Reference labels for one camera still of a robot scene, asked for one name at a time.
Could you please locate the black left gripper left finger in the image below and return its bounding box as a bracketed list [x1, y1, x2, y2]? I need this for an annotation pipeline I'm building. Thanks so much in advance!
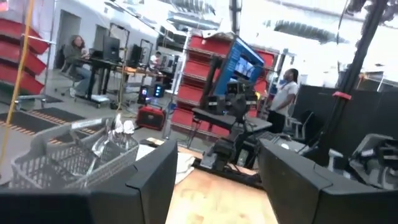
[0, 139, 178, 224]

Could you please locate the red bin shelf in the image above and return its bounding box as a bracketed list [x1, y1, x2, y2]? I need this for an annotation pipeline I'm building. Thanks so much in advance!
[170, 32, 277, 138]

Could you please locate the black slanted pole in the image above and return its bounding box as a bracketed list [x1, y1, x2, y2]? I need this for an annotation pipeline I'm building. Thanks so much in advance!
[310, 0, 390, 162]

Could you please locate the grey black machine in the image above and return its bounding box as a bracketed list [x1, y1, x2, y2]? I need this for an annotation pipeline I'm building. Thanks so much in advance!
[328, 133, 398, 190]

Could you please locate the red pole clamp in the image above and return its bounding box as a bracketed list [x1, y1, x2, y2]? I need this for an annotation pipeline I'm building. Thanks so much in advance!
[332, 91, 353, 101]

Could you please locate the grey mesh silverware basket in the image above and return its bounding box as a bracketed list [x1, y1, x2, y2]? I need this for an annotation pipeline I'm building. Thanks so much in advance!
[11, 117, 140, 190]

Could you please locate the blue framed monitor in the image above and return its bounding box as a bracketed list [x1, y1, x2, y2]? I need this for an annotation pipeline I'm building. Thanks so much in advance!
[213, 35, 266, 97]

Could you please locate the black office chair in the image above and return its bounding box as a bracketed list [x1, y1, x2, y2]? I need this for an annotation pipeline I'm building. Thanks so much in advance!
[287, 110, 315, 141]

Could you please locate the black computer monitor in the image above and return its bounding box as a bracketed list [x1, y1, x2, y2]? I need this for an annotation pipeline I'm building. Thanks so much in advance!
[102, 35, 121, 62]
[129, 44, 144, 68]

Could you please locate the yellow hanging cord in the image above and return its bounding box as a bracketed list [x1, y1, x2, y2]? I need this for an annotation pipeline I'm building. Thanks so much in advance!
[0, 0, 35, 166]

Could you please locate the black cart desk top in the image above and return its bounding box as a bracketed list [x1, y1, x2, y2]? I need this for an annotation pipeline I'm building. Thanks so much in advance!
[192, 107, 274, 134]

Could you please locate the black floor mat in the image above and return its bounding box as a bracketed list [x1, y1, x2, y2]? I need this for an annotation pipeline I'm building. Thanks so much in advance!
[0, 111, 57, 136]
[29, 107, 85, 124]

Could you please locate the red box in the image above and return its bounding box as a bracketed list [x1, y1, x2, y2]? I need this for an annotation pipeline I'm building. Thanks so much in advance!
[136, 105, 167, 131]

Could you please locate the lit computer tower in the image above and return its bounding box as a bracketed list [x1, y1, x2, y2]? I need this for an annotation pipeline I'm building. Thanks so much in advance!
[152, 83, 166, 98]
[138, 85, 150, 105]

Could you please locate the person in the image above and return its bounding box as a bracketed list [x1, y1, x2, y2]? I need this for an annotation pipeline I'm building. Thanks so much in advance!
[266, 68, 300, 134]
[63, 34, 93, 98]
[149, 51, 162, 68]

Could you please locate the black keyboard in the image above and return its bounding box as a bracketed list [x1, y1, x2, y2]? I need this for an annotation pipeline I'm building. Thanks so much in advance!
[254, 130, 281, 142]

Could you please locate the cream folded towel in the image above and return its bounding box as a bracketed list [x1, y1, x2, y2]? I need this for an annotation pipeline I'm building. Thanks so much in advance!
[136, 143, 197, 185]

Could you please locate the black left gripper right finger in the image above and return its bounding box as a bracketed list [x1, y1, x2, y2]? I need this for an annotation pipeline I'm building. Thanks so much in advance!
[257, 138, 398, 224]

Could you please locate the red bin storage rack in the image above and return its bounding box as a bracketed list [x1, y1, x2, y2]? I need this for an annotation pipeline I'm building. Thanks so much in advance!
[0, 17, 52, 110]

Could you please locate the black partition panel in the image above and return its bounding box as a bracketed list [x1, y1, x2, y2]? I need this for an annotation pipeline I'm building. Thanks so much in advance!
[292, 83, 398, 152]

